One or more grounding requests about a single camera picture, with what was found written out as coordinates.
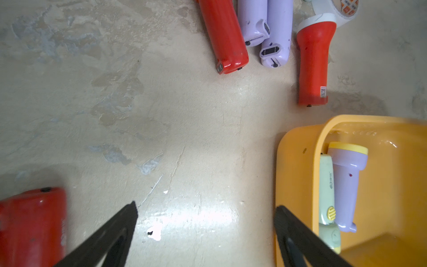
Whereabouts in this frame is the red flashlight white rim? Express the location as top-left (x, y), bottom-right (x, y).
top-left (296, 13), bottom-right (337, 106)

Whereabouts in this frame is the purple flashlight right of pair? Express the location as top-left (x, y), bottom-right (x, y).
top-left (260, 0), bottom-right (294, 68)

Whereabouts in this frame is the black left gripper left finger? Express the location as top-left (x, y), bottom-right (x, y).
top-left (56, 201), bottom-right (138, 267)

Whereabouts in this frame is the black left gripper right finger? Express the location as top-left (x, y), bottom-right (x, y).
top-left (274, 205), bottom-right (350, 267)

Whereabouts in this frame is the yellow plastic tray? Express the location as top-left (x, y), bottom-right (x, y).
top-left (275, 115), bottom-right (427, 267)

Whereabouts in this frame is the white tape roll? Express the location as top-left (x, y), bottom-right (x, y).
top-left (308, 0), bottom-right (360, 27)

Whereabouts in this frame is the mint green flashlight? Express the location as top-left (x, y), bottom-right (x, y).
top-left (319, 154), bottom-right (341, 254)

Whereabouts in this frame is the purple flashlight left of pair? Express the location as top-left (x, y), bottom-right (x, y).
top-left (237, 0), bottom-right (270, 47)

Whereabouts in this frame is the purple flashlight yellow rim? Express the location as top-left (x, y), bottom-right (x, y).
top-left (328, 141), bottom-right (368, 233)

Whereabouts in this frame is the all red flashlight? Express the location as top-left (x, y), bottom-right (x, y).
top-left (197, 0), bottom-right (249, 75)

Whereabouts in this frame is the purple flashlight of pair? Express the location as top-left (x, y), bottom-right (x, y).
top-left (260, 0), bottom-right (294, 68)
top-left (237, 0), bottom-right (270, 47)

